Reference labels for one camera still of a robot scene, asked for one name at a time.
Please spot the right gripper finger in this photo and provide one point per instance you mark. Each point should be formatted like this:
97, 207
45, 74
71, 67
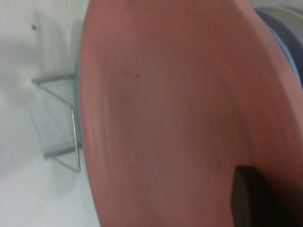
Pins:
248, 201

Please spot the teal green plate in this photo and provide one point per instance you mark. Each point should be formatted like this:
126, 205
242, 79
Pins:
77, 94

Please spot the pink round plate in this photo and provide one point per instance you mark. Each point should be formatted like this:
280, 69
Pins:
177, 106

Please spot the bright blue plate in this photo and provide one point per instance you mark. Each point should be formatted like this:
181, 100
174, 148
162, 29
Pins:
291, 47

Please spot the beige plate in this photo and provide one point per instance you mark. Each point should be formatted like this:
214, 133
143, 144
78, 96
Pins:
284, 10

